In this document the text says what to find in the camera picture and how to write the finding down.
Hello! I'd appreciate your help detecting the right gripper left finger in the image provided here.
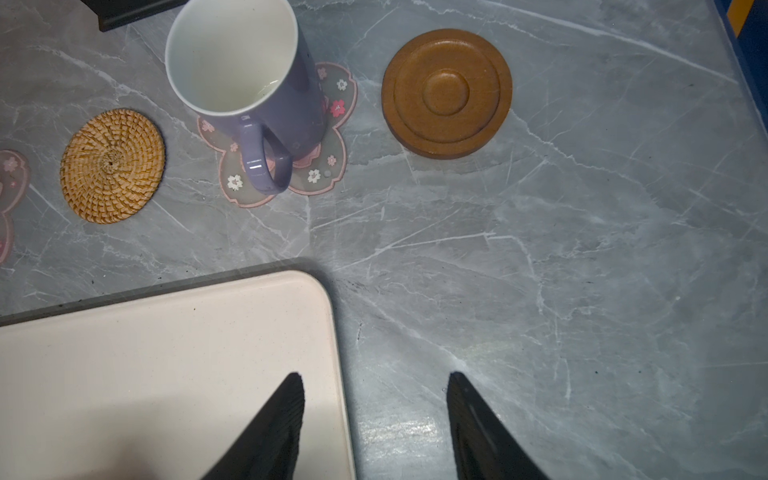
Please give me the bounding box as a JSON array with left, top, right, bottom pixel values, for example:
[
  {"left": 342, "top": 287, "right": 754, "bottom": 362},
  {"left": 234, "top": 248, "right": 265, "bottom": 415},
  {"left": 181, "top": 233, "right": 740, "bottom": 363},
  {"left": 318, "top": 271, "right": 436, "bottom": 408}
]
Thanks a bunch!
[{"left": 203, "top": 372, "right": 305, "bottom": 480}]

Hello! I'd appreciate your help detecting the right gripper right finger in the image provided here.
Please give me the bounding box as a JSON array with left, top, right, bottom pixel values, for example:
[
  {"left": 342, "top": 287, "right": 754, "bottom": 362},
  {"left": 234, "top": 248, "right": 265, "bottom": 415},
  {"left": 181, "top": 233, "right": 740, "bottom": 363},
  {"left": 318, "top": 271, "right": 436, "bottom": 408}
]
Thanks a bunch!
[{"left": 447, "top": 371, "right": 548, "bottom": 480}]

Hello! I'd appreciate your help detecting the pink flower coaster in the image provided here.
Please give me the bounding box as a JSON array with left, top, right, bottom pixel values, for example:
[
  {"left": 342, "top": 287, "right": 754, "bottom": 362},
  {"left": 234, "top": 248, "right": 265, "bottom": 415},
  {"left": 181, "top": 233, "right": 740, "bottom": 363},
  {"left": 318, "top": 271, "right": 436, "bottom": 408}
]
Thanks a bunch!
[
  {"left": 197, "top": 62, "right": 358, "bottom": 208},
  {"left": 0, "top": 149, "right": 30, "bottom": 262}
]

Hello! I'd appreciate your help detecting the woven rattan coaster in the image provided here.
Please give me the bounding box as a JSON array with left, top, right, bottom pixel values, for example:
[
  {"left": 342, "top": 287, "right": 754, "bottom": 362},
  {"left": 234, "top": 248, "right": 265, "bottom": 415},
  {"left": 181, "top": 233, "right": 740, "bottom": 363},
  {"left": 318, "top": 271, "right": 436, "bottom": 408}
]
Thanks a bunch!
[{"left": 60, "top": 109, "right": 166, "bottom": 225}]

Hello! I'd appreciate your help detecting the brown wooden coaster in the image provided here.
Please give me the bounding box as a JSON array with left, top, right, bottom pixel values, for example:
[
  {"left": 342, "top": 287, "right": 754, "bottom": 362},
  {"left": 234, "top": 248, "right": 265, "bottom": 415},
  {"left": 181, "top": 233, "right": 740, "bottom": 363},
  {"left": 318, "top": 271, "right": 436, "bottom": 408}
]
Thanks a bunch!
[{"left": 381, "top": 29, "right": 513, "bottom": 160}]

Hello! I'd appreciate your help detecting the lavender mug white inside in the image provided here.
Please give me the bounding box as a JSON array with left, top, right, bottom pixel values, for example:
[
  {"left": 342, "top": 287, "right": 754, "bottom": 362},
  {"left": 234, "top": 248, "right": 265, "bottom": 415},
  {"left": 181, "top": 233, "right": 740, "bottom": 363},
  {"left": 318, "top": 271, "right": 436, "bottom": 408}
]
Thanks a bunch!
[{"left": 165, "top": 0, "right": 327, "bottom": 196}]

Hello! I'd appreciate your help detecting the cream serving tray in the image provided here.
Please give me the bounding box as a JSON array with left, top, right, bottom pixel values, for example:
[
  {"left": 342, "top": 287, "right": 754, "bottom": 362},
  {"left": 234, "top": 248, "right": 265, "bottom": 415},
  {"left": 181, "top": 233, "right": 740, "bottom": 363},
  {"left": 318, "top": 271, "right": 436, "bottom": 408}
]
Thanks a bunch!
[{"left": 1, "top": 271, "right": 356, "bottom": 479}]

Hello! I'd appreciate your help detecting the folded checkerboard box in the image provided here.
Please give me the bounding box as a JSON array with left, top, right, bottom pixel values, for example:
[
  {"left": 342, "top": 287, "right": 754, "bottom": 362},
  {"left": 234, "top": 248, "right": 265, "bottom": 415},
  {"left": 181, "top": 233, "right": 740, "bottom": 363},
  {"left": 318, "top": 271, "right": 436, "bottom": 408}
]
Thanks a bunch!
[{"left": 82, "top": 0, "right": 187, "bottom": 32}]

